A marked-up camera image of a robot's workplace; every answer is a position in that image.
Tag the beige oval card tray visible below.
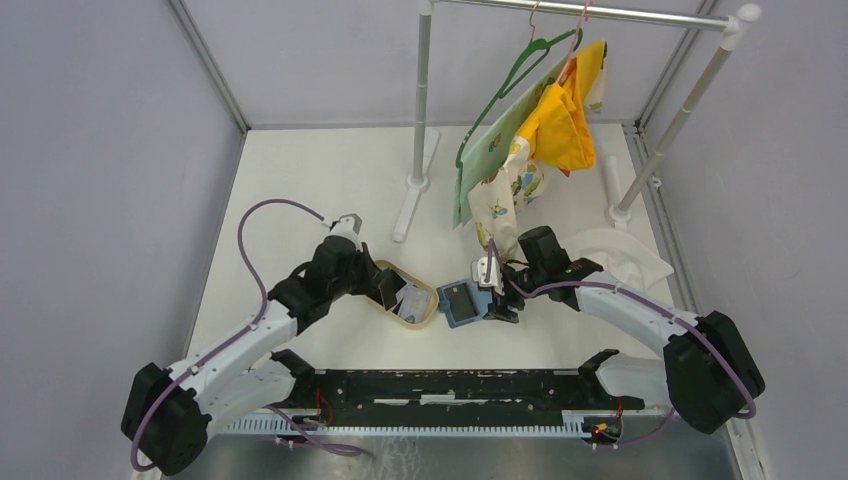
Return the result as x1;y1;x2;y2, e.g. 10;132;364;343
367;260;439;329

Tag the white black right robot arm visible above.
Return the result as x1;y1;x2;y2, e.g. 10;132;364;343
471;226;766;434

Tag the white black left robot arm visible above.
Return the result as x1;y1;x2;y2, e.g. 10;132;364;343
121;235;396;475

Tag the white crumpled cloth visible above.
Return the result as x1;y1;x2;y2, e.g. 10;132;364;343
564;228;674;292

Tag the white cartoon print garment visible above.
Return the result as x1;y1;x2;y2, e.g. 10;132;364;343
466;43;609;260

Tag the silver white clothes rack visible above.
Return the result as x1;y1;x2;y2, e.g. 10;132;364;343
392;0;763;244

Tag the mint cartoon print cloth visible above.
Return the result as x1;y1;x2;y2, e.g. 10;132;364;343
452;60;565;228

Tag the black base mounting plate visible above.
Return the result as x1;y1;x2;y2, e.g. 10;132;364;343
275;369;645;427

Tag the yellow child shirt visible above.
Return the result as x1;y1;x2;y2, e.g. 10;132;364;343
516;39;608;176

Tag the green clothes hanger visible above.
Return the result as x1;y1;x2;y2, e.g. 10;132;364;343
455;27;583;169

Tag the pink clothes hanger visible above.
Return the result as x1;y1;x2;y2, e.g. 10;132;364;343
527;0;595;87

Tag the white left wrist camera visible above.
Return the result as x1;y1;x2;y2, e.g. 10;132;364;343
322;213;362;250

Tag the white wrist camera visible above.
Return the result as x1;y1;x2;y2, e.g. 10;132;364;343
471;257;503;291
322;213;362;250

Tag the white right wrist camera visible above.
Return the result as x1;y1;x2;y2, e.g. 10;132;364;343
471;257;503;291

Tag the white slotted cable duct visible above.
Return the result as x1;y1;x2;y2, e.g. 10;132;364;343
222;413;591;439

